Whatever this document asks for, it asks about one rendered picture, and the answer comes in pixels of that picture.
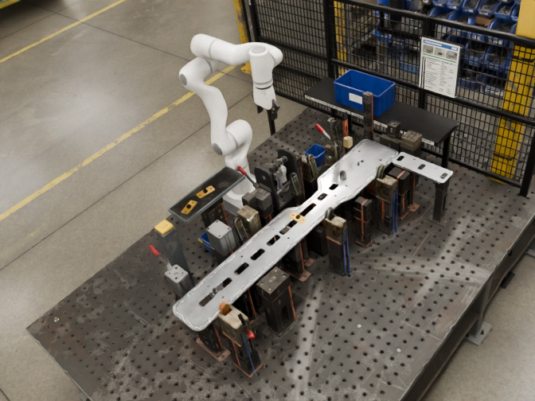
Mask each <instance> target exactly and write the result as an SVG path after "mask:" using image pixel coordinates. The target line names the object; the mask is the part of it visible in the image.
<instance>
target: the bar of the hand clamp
mask: <svg viewBox="0 0 535 401"><path fill-rule="evenodd" d="M326 121H327V125H328V129H329V133H330V140H331V144H332V145H334V146H335V147H336V143H337V144H338V146H337V147H338V148H340V143H339V139H338V132H337V128H336V126H337V125H338V120H334V118H330V119H328V120H326ZM337 147H336V150H337Z"/></svg>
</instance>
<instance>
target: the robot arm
mask: <svg viewBox="0 0 535 401"><path fill-rule="evenodd" d="M190 48H191V51H192V53H193V54H194V55H195V56H197V58H195V59H194V60H192V61H190V62H189V63H188V64H186V65H185V66H184V67H183V68H182V69H181V71H180V72H179V80H180V81H181V83H182V85H183V86H184V87H185V88H186V89H188V90H190V91H193V92H194V93H196V94H198V95H199V96H200V97H201V99H202V101H203V103H204V105H205V107H206V109H207V111H208V113H209V117H210V121H211V143H212V147H213V149H214V151H215V152H216V153H217V154H218V155H220V156H225V165H226V166H228V167H230V168H232V169H234V170H236V171H238V172H240V171H239V170H238V169H237V166H241V167H242V168H243V170H244V171H245V172H246V173H247V174H248V176H249V177H250V178H251V179H252V180H253V181H254V182H256V179H254V178H253V177H251V175H250V171H249V167H248V159H247V153H248V150H249V147H250V145H251V142H252V128H251V127H250V125H249V124H248V123H247V122H246V121H244V120H241V119H239V120H236V121H235V122H233V123H231V124H230V125H229V126H227V127H226V128H225V124H226V120H227V116H228V109H227V106H226V103H225V100H224V97H223V95H222V94H221V92H220V90H219V89H217V88H215V87H213V86H209V85H206V84H205V83H204V78H205V77H207V76H209V75H210V74H212V73H213V72H215V71H216V70H217V68H218V66H219V64H220V62H222V63H225V64H229V65H232V66H237V65H240V64H244V63H247V62H250V64H251V70H252V79H253V84H254V85H253V94H252V98H253V100H254V101H255V103H256V108H257V113H258V114H259V113H260V112H262V111H263V110H264V109H263V107H264V108H266V109H268V110H269V109H270V110H271V120H272V121H274V120H275V119H277V118H278V116H277V111H278V110H279V108H280V105H278V103H277V102H276V99H275V92H274V88H273V86H272V83H273V79H272V73H271V72H272V69H273V68H274V67H275V66H276V65H278V64H279V63H280V62H281V61H282V59H283V54H282V52H281V51H280V50H279V49H277V48H276V47H274V46H271V45H267V44H264V43H259V42H252V43H246V44H242V45H233V44H231V43H228V42H226V41H222V40H220V39H217V38H215V37H211V36H208V35H205V34H198V35H196V36H194V37H193V39H192V41H191V44H190ZM272 107H274V108H275V110H272ZM253 190H255V188H254V187H253V183H251V182H250V180H248V179H247V178H246V179H244V180H243V181H242V182H241V183H240V184H238V185H237V186H236V187H234V188H233V189H232V190H230V191H229V192H228V193H226V195H227V196H228V197H229V198H230V199H232V200H235V201H242V199H241V197H242V196H243V195H244V194H245V193H247V192H250V193H251V192H252V191H253Z"/></svg>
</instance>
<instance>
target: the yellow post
mask: <svg viewBox="0 0 535 401"><path fill-rule="evenodd" d="M515 34H516V35H520V36H523V37H530V38H534V39H535V0H521V7H520V11H519V16H518V20H517V28H516V33H515ZM520 44H521V43H517V42H516V44H515V49H516V50H519V48H520ZM525 47H526V45H524V44H521V51H525ZM531 48H532V46H531V45H527V49H526V52H528V53H531ZM528 53H526V54H525V53H522V52H520V54H519V58H518V61H520V62H523V58H524V54H525V59H524V63H527V64H528V63H529V64H532V65H534V62H535V55H531V58H530V62H529V57H530V54H528ZM517 56H518V51H515V50H514V56H513V60H517ZM516 64H517V71H516V72H521V66H522V63H517V62H515V61H512V65H511V69H510V70H512V71H515V68H516ZM527 64H523V68H522V72H521V73H524V74H526V72H527V68H528V65H527ZM532 73H533V66H531V65H530V66H529V69H528V73H527V75H532ZM519 77H520V74H519V73H516V75H515V79H514V72H510V78H509V80H511V81H513V80H514V82H517V83H518V81H519ZM530 81H531V76H527V77H526V81H525V75H522V74H521V79H520V84H524V82H525V85H530ZM512 84H513V83H512V82H508V87H507V90H508V91H507V92H506V100H510V101H512V102H514V101H515V97H516V94H515V93H513V92H512V95H511V99H510V93H511V92H509V91H511V89H512ZM520 84H519V88H518V92H517V86H518V84H516V83H514V86H513V90H512V91H514V92H517V93H520V94H522V90H523V87H524V85H520ZM528 91H529V87H527V86H525V88H524V92H523V95H528ZM526 99H527V97H526V96H522V100H521V95H519V94H517V98H516V103H520V101H521V104H523V105H525V102H526ZM508 105H509V102H508V101H505V103H504V107H503V109H506V110H507V109H508ZM513 109H514V112H517V113H518V109H519V104H515V107H514V103H510V106H509V111H513ZM524 110H525V107H524V106H522V105H521V106H520V111H519V114H522V115H523V113H524ZM515 124H516V123H513V122H512V123H511V127H510V121H507V120H506V127H505V128H507V129H509V128H510V129H511V130H514V128H515ZM504 126H505V120H504V119H502V120H501V125H500V129H499V133H498V135H501V136H502V134H503V130H504V129H503V128H501V127H504ZM520 127H521V125H520V124H517V125H516V130H515V131H516V132H519V131H520ZM508 133H509V131H508V130H506V129H505V131H504V135H503V137H506V138H503V140H502V137H500V136H498V141H497V143H498V144H501V142H502V145H503V146H502V147H501V152H500V153H501V154H504V152H505V147H504V146H505V145H506V140H507V136H508ZM513 135H514V140H515V141H517V139H518V135H519V134H518V133H513V131H510V133H509V137H508V138H510V139H513ZM515 141H513V144H512V148H513V149H515V150H516V145H517V142H515ZM511 143H512V140H509V139H508V142H507V146H508V147H511ZM515 150H511V152H510V149H509V148H506V153H505V155H508V156H509V154H510V157H514V153H515Z"/></svg>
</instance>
